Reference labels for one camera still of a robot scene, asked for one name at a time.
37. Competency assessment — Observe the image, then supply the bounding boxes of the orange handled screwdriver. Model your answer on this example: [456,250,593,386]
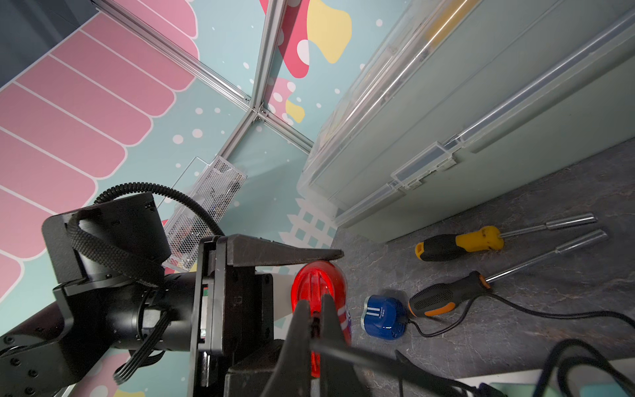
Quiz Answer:
[408,229,609,318]

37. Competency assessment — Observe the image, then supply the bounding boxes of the white power strip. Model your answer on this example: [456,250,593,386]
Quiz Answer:
[459,370,541,396]

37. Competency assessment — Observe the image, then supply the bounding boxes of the black charging cable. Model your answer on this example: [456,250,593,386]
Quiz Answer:
[407,292,635,339]
[532,338,635,397]

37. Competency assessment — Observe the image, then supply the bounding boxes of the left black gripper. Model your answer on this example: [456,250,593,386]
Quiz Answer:
[188,234,344,397]

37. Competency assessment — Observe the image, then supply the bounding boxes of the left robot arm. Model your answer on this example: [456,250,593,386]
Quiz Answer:
[1,183,350,396]

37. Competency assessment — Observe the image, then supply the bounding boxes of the yellow handled screwdriver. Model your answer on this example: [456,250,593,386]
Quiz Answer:
[415,213,598,262]

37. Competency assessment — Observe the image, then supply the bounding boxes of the green plastic storage box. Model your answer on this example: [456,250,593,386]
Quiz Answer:
[298,1,634,242]

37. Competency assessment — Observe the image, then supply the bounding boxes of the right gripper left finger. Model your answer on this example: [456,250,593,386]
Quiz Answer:
[261,300,313,396]

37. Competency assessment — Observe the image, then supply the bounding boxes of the red electric shaver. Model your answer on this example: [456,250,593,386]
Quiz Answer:
[290,260,353,379]

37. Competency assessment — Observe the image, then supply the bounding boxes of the blue shaver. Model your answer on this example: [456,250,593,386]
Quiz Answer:
[360,294,408,341]

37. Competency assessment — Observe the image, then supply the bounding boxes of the black cable with plug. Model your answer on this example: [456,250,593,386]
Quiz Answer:
[309,336,487,397]

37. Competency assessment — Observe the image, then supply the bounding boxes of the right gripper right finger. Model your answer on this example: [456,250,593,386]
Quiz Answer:
[318,294,370,396]

